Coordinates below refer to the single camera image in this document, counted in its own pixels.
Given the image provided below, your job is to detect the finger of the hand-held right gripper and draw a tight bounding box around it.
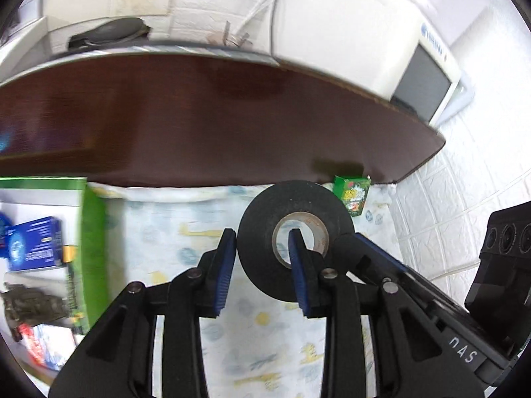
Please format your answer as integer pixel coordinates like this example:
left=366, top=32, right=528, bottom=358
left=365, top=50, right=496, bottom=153
left=332, top=235, right=374, bottom=285
left=354, top=232, right=478, bottom=328

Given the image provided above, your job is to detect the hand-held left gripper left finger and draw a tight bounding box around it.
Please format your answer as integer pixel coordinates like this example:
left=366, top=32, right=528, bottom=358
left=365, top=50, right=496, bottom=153
left=49, top=228, right=238, bottom=398

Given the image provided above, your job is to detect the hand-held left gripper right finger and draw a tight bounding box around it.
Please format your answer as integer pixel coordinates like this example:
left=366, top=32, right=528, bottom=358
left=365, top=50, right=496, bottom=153
left=288, top=229, right=484, bottom=398

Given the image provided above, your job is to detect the black tape roll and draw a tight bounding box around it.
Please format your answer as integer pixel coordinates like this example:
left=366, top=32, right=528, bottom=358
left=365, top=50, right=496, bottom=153
left=238, top=180, right=356, bottom=304

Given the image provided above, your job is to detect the green cardboard box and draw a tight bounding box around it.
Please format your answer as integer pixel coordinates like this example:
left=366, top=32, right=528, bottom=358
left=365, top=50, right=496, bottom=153
left=0, top=177, right=125, bottom=382

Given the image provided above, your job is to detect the blue medicine box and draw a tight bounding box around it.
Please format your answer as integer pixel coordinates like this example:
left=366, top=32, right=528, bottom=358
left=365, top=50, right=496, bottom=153
left=6, top=216, right=65, bottom=272

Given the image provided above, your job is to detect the blue red playing card box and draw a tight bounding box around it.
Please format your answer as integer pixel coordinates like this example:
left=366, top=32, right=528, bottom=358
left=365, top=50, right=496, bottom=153
left=19, top=323, right=77, bottom=371

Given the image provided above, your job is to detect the black hair claw clip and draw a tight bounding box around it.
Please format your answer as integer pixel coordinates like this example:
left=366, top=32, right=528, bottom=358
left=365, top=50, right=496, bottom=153
left=2, top=282, right=69, bottom=341

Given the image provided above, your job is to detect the blue plastic cube box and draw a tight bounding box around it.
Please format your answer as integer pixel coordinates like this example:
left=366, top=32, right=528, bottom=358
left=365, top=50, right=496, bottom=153
left=0, top=211, right=12, bottom=253

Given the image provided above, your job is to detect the small green card box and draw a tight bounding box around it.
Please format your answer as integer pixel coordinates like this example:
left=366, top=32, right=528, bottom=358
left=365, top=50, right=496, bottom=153
left=334, top=175, right=373, bottom=218

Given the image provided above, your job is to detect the giraffe printed blanket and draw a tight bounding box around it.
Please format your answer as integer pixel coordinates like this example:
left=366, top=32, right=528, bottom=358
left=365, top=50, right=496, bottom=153
left=87, top=182, right=395, bottom=398

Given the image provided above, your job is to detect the dark wooden headboard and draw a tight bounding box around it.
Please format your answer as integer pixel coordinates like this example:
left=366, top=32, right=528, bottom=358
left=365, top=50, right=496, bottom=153
left=0, top=39, right=446, bottom=187

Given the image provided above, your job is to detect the white monitor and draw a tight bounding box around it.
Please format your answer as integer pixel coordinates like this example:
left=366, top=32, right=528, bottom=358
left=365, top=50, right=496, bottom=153
left=271, top=0, right=462, bottom=127

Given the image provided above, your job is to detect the dark round object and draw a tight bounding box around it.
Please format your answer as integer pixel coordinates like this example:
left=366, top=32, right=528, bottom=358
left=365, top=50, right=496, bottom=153
left=68, top=17, right=150, bottom=50

